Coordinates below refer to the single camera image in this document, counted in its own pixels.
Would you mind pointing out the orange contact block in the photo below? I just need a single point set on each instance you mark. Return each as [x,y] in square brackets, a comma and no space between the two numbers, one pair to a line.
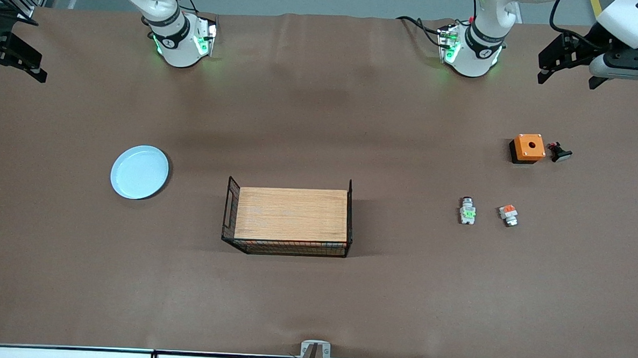
[508,214]

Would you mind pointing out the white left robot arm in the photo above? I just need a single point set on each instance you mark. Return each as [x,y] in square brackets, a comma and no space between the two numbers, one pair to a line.
[477,59]

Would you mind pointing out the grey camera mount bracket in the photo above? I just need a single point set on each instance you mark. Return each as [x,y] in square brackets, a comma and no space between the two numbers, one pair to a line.
[316,344]

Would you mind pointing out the brown table cover sheet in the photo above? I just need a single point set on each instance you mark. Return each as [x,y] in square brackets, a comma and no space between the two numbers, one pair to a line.
[321,120]

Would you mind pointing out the light blue round plate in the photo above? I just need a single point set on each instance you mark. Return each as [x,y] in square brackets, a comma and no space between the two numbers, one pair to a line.
[139,171]

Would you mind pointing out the black white-capped push button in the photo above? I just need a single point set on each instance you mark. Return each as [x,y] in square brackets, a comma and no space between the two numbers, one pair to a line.
[559,153]

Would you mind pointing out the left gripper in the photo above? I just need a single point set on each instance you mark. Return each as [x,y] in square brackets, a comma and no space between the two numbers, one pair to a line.
[579,50]

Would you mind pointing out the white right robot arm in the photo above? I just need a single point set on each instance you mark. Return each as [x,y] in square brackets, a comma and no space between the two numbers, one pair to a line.
[176,49]

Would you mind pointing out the wooden board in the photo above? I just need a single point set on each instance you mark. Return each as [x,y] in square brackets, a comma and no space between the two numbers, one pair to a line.
[290,215]

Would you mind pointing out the orange button enclosure box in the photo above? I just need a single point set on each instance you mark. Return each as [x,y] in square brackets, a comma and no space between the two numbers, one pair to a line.
[529,147]

